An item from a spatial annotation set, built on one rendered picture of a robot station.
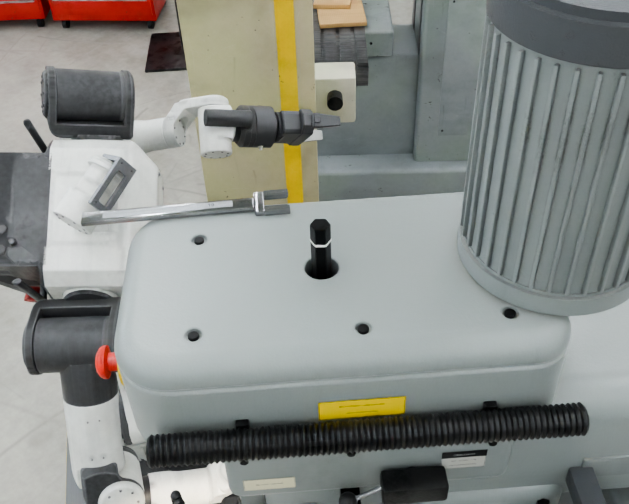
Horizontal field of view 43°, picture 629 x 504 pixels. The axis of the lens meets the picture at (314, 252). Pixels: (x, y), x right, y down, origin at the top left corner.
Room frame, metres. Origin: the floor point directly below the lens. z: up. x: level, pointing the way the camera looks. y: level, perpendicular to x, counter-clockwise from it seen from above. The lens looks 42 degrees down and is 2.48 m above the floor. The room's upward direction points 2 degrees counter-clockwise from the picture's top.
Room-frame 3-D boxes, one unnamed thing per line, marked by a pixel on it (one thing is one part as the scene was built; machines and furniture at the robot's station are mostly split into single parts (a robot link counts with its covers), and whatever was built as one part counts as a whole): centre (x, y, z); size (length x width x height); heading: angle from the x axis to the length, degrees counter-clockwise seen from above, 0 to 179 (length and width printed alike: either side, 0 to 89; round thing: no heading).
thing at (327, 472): (0.62, -0.05, 1.68); 0.34 x 0.24 x 0.10; 92
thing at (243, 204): (0.73, 0.15, 1.89); 0.24 x 0.04 x 0.01; 94
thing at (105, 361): (0.61, 0.25, 1.76); 0.04 x 0.03 x 0.04; 2
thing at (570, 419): (0.48, -0.05, 1.79); 0.45 x 0.04 x 0.04; 92
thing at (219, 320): (0.62, -0.02, 1.81); 0.47 x 0.26 x 0.16; 92
